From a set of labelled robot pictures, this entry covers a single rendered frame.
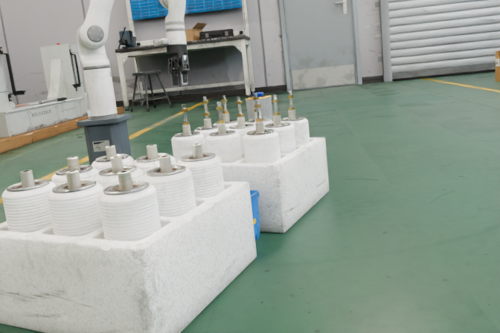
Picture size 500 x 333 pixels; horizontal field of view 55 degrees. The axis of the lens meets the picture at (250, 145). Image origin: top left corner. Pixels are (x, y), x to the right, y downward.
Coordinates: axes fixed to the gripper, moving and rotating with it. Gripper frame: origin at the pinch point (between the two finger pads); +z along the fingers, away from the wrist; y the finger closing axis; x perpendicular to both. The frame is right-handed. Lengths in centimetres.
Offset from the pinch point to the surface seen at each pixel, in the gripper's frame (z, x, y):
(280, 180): 27, 4, -70
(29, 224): 26, 62, -74
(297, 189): 32, -6, -64
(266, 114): 13.1, -21.4, -25.6
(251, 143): 18, 7, -62
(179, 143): 18, 19, -43
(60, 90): -7, -10, 330
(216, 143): 18, 13, -53
